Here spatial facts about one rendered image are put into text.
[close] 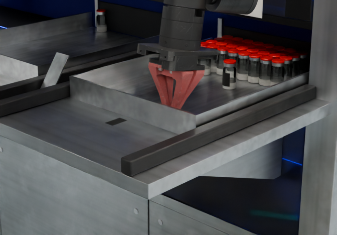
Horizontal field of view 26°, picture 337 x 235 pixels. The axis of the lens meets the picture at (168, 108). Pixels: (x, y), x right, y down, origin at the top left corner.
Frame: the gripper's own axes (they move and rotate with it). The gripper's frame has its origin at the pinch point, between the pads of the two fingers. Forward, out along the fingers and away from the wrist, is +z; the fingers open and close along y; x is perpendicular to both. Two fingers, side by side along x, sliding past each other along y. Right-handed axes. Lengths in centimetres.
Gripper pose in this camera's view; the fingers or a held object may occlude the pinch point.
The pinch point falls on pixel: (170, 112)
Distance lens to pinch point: 101.6
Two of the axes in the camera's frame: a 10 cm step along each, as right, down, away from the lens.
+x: -7.3, -2.3, 6.4
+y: 6.7, -0.7, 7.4
